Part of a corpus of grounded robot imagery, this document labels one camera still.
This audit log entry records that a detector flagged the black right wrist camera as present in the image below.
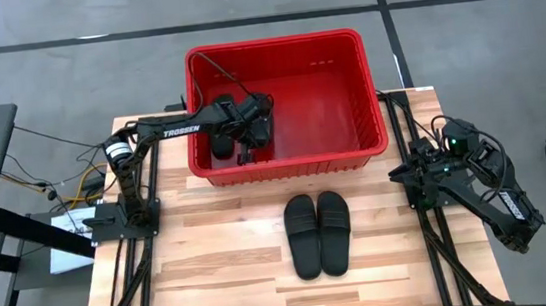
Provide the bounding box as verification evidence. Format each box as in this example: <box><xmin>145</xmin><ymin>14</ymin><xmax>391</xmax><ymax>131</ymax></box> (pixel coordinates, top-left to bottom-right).
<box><xmin>440</xmin><ymin>116</ymin><xmax>481</xmax><ymax>158</ymax></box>

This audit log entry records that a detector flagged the red plastic bin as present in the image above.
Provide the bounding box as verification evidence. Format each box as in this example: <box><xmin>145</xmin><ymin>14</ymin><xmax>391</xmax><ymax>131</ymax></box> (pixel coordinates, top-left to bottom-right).
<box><xmin>176</xmin><ymin>24</ymin><xmax>392</xmax><ymax>190</ymax></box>

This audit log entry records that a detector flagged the black cable connector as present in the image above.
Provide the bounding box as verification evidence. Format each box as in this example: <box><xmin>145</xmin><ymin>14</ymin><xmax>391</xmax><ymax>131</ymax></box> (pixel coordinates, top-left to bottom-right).
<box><xmin>34</xmin><ymin>178</ymin><xmax>59</xmax><ymax>203</ymax></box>

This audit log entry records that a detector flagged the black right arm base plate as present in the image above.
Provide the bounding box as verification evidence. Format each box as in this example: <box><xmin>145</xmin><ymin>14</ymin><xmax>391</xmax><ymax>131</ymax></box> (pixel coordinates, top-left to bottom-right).
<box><xmin>402</xmin><ymin>175</ymin><xmax>460</xmax><ymax>211</ymax></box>

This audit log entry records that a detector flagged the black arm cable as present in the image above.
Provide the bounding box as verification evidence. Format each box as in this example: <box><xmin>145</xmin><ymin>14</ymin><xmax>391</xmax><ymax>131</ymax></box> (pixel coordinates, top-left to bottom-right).
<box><xmin>188</xmin><ymin>45</ymin><xmax>262</xmax><ymax>112</ymax></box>
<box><xmin>428</xmin><ymin>108</ymin><xmax>513</xmax><ymax>206</ymax></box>

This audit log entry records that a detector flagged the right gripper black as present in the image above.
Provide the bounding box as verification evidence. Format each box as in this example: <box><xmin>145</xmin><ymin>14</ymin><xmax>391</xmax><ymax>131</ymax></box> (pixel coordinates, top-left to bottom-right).
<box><xmin>384</xmin><ymin>135</ymin><xmax>458</xmax><ymax>198</ymax></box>

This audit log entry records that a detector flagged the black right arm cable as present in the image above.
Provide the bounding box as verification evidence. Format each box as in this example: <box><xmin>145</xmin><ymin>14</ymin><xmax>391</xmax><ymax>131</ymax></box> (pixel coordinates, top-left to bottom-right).
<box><xmin>428</xmin><ymin>108</ymin><xmax>513</xmax><ymax>206</ymax></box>

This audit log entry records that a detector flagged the small black bracket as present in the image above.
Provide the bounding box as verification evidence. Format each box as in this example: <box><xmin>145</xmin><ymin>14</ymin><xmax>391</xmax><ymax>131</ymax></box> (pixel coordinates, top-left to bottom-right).
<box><xmin>163</xmin><ymin>94</ymin><xmax>190</xmax><ymax>114</ymax></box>

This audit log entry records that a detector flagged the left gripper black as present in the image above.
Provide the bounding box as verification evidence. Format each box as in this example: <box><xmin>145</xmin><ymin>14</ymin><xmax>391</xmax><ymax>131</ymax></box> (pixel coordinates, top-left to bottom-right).
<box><xmin>219</xmin><ymin>91</ymin><xmax>279</xmax><ymax>167</ymax></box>

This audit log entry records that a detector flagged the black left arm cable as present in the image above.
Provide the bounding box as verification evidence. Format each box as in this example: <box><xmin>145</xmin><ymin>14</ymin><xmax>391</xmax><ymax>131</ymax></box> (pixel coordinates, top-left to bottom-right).
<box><xmin>188</xmin><ymin>45</ymin><xmax>262</xmax><ymax>112</ymax></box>

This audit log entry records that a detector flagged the yellow cable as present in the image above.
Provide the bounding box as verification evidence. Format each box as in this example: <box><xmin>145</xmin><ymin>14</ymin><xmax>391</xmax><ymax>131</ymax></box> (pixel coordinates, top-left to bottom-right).
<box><xmin>0</xmin><ymin>161</ymin><xmax>112</xmax><ymax>216</ymax></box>

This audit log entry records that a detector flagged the white box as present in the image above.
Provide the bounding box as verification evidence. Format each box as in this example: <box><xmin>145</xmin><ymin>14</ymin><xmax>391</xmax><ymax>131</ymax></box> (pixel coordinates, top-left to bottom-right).
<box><xmin>47</xmin><ymin>240</ymin><xmax>95</xmax><ymax>276</ymax></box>

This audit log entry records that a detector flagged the white printed paper sheet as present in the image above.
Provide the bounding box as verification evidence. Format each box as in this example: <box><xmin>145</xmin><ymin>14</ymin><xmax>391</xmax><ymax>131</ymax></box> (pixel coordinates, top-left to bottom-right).
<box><xmin>48</xmin><ymin>205</ymin><xmax>100</xmax><ymax>242</ymax></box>

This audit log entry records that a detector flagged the black rubber slide sandal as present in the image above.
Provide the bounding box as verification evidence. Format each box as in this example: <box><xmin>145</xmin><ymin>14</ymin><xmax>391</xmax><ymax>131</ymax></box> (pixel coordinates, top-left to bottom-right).
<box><xmin>205</xmin><ymin>92</ymin><xmax>243</xmax><ymax>163</ymax></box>
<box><xmin>281</xmin><ymin>192</ymin><xmax>324</xmax><ymax>283</ymax></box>
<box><xmin>314</xmin><ymin>188</ymin><xmax>357</xmax><ymax>279</ymax></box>

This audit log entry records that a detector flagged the black aluminium rig frame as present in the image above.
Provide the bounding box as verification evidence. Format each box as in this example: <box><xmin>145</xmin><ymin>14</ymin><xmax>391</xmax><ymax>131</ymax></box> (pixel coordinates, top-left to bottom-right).
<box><xmin>61</xmin><ymin>80</ymin><xmax>513</xmax><ymax>306</ymax></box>

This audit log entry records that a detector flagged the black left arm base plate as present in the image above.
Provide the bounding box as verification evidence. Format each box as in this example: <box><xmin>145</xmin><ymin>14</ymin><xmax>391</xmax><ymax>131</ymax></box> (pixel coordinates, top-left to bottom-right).
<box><xmin>81</xmin><ymin>197</ymin><xmax>164</xmax><ymax>244</ymax></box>

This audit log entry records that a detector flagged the thin black floor cable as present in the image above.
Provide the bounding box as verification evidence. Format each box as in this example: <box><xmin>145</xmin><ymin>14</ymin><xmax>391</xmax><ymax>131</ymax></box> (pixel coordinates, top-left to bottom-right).
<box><xmin>12</xmin><ymin>116</ymin><xmax>112</xmax><ymax>159</ymax></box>

